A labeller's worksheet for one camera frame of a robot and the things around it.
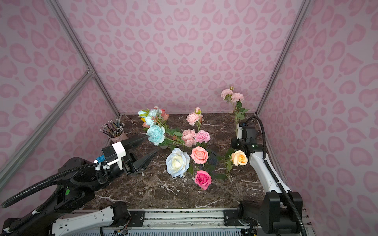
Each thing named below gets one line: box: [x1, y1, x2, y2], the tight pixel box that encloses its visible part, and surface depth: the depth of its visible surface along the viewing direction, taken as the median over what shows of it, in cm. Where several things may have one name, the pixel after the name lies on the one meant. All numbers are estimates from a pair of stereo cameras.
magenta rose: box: [194, 170, 213, 191], surface depth 46 cm
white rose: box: [165, 147, 191, 178], surface depth 49 cm
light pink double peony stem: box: [181, 128, 197, 148], surface depth 62 cm
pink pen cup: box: [108, 131, 129, 143], surface depth 95 cm
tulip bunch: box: [137, 105, 169, 129], surface depth 54 cm
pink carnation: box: [194, 129, 212, 144], surface depth 64 cm
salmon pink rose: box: [190, 146, 209, 165], surface depth 49 cm
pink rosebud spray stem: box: [186, 106, 205, 132], surface depth 65 cm
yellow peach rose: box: [224, 147, 249, 172], surface depth 49 cm
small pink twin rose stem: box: [220, 85, 250, 137], surface depth 87 cm
